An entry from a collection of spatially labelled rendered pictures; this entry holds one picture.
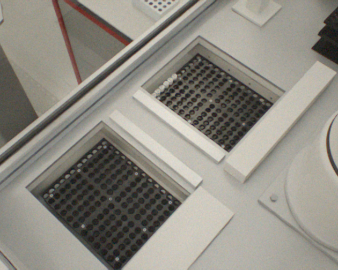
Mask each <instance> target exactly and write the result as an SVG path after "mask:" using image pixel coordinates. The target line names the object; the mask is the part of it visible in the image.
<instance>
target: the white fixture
mask: <svg viewBox="0 0 338 270"><path fill-rule="evenodd" d="M281 8H282V6H280V5H279V4H277V3H275V2H273V1H272V0H239V1H238V2H237V3H236V4H235V5H234V6H233V7H232V8H231V9H232V10H233V11H235V12H236V13H238V14H240V15H241V16H243V17H245V18H246V19H248V20H250V21H251V22H253V23H255V24H256V25H258V26H260V27H262V26H263V25H264V24H265V23H266V22H267V21H268V20H269V19H270V18H271V17H272V16H274V15H275V14H276V13H277V12H278V11H279V10H280V9H281Z"/></svg>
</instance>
